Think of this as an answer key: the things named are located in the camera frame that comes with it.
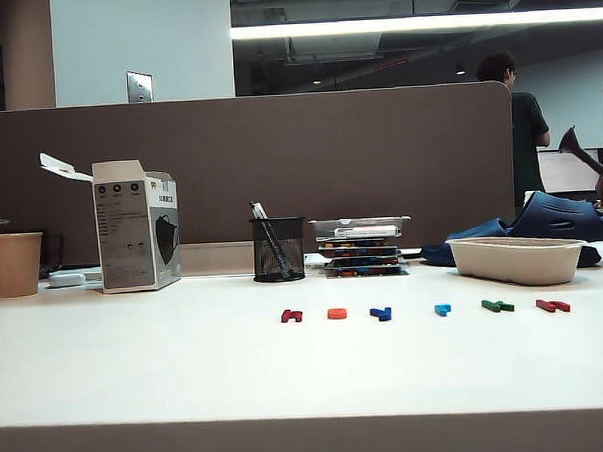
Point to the white grey mask box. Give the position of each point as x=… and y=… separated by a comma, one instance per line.
x=126, y=233

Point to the white oval pulp tray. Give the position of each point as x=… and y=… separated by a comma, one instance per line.
x=513, y=262

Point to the black white pen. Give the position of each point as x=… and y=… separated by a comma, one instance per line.
x=257, y=209

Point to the blue fabric bag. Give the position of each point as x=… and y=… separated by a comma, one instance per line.
x=546, y=215

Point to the red letter h magnet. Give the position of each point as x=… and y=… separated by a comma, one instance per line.
x=291, y=316

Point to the light blue letter r magnet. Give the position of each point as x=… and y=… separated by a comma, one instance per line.
x=442, y=309

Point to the brown paper cup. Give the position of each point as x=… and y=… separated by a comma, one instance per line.
x=15, y=263

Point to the small white case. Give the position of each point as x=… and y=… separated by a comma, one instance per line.
x=66, y=279

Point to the dark blue letter y magnet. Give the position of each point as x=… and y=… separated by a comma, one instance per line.
x=383, y=313

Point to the flat magnet set box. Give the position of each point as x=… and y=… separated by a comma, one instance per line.
x=363, y=262
x=357, y=243
x=363, y=272
x=358, y=252

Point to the ceiling light strip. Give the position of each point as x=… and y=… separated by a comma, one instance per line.
x=398, y=24

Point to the black mesh pen holder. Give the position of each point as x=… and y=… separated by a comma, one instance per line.
x=277, y=252

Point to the red letter n magnet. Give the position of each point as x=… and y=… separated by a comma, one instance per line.
x=552, y=305

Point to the brown desk partition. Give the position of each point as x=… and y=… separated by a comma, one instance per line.
x=278, y=152

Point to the silver wall plate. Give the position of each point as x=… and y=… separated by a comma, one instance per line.
x=139, y=87

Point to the person in green shirt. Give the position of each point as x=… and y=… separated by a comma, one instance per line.
x=525, y=126

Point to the white computer monitor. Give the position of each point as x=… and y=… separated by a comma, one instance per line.
x=564, y=172

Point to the green letter k magnet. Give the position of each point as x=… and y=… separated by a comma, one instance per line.
x=495, y=306

